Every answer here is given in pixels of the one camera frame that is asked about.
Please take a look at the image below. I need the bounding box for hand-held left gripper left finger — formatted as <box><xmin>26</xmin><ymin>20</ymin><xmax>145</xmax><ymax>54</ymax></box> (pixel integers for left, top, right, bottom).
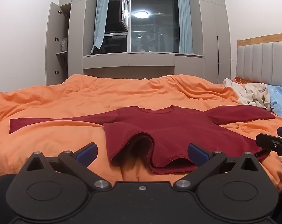
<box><xmin>22</xmin><ymin>142</ymin><xmax>112</xmax><ymax>191</ymax></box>

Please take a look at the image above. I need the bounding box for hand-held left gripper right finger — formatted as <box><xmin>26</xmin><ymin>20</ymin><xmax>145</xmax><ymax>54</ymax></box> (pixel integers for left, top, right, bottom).
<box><xmin>174</xmin><ymin>143</ymin><xmax>263</xmax><ymax>191</ymax></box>

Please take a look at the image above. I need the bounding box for dark red long-sleeved shirt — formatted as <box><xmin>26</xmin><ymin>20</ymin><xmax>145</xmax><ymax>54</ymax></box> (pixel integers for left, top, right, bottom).
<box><xmin>9</xmin><ymin>106</ymin><xmax>276</xmax><ymax>175</ymax></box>

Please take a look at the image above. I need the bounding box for light blue printed cloth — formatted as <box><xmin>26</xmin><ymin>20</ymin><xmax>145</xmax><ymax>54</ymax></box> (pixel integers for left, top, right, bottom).
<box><xmin>266</xmin><ymin>85</ymin><xmax>282</xmax><ymax>119</ymax></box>

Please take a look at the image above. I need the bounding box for cream crumpled cloth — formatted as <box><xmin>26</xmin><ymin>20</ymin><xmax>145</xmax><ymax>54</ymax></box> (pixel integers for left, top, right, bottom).
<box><xmin>223</xmin><ymin>78</ymin><xmax>271</xmax><ymax>110</ymax></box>

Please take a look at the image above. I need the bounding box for orange blanket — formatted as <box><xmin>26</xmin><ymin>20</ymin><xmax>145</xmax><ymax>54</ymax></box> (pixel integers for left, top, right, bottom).
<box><xmin>0</xmin><ymin>74</ymin><xmax>282</xmax><ymax>192</ymax></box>

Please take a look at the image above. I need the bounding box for grey padded wooden headboard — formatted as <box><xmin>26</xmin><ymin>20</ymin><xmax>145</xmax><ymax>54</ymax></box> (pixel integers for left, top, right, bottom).
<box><xmin>236</xmin><ymin>32</ymin><xmax>282</xmax><ymax>91</ymax></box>

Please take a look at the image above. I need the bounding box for grey open wardrobe door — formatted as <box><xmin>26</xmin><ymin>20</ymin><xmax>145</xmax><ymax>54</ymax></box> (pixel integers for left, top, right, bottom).
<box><xmin>46</xmin><ymin>2</ymin><xmax>71</xmax><ymax>86</ymax></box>

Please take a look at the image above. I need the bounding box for grey window bench cabinet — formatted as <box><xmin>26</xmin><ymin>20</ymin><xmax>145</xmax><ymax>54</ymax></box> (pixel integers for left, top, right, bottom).
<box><xmin>83</xmin><ymin>53</ymin><xmax>204</xmax><ymax>76</ymax></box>

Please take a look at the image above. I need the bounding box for grey wardrobe with open shelves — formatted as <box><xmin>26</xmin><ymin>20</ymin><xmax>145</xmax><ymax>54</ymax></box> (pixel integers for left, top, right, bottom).
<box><xmin>56</xmin><ymin>0</ymin><xmax>98</xmax><ymax>82</ymax></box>

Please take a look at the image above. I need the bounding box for grey closed wardrobe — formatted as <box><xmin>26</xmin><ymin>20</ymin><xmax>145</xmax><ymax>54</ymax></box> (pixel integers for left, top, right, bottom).
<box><xmin>195</xmin><ymin>0</ymin><xmax>232</xmax><ymax>84</ymax></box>

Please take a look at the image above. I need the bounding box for light blue curtain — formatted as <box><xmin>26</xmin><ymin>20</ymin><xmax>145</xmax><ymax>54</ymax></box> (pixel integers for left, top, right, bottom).
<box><xmin>176</xmin><ymin>0</ymin><xmax>193</xmax><ymax>54</ymax></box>
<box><xmin>91</xmin><ymin>0</ymin><xmax>111</xmax><ymax>55</ymax></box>

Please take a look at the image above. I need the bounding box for large glass window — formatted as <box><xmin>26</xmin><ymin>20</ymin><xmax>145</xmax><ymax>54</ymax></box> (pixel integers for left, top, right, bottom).
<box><xmin>104</xmin><ymin>0</ymin><xmax>180</xmax><ymax>54</ymax></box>

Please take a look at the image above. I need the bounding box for open window sash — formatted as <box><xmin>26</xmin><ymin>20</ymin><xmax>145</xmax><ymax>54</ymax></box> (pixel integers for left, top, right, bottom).
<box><xmin>119</xmin><ymin>0</ymin><xmax>131</xmax><ymax>32</ymax></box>

